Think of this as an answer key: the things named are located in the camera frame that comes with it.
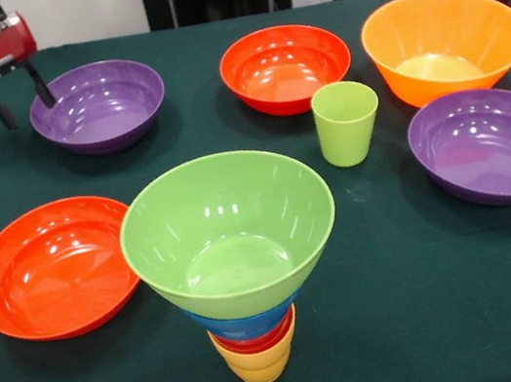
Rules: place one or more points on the orange-red plastic bowl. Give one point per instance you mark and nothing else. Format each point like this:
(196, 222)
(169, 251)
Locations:
(54, 286)
(284, 72)

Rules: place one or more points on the green plastic cup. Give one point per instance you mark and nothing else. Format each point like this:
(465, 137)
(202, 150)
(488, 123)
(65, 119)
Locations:
(348, 125)

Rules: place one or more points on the small blue plastic bowl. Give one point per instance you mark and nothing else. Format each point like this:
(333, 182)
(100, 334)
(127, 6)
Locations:
(244, 324)

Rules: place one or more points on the dark green tablecloth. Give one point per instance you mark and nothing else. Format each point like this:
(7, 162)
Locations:
(407, 322)

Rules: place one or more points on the red plastic cup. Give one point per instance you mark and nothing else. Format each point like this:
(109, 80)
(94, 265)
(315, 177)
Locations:
(258, 344)

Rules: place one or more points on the yellow plastic cup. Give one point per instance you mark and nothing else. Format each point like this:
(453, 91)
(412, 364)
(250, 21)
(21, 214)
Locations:
(257, 369)

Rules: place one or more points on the green plastic bowl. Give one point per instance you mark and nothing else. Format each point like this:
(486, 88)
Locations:
(228, 235)

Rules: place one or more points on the purple plastic bowl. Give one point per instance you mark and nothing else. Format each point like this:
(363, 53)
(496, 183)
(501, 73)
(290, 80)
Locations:
(491, 154)
(103, 114)

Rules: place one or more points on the large orange plastic bowl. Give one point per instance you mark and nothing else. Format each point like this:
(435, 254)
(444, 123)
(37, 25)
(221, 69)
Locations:
(436, 35)

